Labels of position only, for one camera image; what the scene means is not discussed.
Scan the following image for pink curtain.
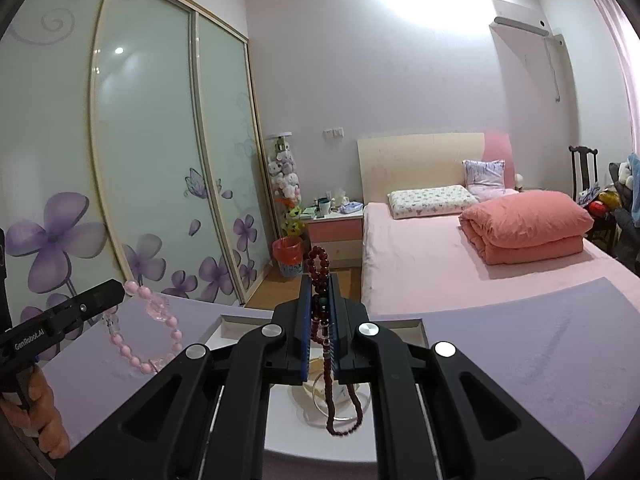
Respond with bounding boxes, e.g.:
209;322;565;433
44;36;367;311
582;0;640;156

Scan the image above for grey shallow tray box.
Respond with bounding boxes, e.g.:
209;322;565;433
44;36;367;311
202;314;432;465

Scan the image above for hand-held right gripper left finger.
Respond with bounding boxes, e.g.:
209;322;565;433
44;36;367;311
55;275;312;480

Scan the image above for white air conditioner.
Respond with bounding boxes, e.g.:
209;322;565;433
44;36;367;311
490;0;551;36

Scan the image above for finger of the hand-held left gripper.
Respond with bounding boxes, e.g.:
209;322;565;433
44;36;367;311
45;280;126;335

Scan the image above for plush toy display tube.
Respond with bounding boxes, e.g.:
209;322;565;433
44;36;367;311
265;132;304;238

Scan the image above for pink bed with headboard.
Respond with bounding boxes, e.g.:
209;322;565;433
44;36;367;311
356;132;640;321

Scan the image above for dark wooden chair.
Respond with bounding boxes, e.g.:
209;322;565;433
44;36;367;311
568;145;619;252

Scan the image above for folded pink quilt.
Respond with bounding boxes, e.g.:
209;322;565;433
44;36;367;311
459;190;596;266

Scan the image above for person's left hand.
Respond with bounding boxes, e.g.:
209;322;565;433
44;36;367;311
0;366;71;459

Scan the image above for pink bead bracelet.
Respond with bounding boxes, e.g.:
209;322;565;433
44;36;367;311
102;280;183;376

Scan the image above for air conditioner pipe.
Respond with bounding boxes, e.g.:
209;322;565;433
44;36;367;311
542;34;568;104

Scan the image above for dark red bead necklace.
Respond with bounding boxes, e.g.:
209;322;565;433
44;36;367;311
304;246;368;437

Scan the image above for pink and white nightstand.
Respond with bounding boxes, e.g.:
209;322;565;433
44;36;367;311
302;207;365;268

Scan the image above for purple cloth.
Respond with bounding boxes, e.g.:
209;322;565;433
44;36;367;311
40;275;640;480

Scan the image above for flower print sliding wardrobe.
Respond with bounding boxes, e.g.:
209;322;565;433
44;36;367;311
0;0;281;356

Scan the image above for bin with red bag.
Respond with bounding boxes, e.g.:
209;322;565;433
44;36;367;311
271;236;304;278

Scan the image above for colourful toys on chair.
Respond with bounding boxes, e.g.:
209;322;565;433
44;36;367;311
580;187;623;217

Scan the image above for grey garment pile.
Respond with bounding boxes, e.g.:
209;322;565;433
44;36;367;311
607;160;640;275

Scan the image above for flower print flat pillow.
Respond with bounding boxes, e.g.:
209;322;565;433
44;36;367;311
387;185;480;220

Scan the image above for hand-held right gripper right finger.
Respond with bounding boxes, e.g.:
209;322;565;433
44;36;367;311
327;272;586;480

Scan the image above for purple and white pillow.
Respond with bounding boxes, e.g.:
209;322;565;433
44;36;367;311
462;159;507;202

